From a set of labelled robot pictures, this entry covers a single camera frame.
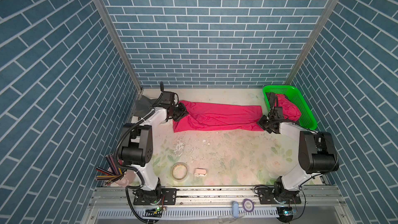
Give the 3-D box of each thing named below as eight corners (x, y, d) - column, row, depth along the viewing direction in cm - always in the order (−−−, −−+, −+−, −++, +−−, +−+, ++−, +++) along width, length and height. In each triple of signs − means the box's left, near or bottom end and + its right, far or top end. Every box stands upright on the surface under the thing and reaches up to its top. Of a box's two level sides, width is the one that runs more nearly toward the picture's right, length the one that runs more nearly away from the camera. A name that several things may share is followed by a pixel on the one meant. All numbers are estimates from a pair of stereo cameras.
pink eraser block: (194, 174, 82) (193, 172, 80) (195, 168, 84) (195, 166, 82) (206, 176, 82) (206, 174, 79) (207, 170, 84) (207, 169, 81)
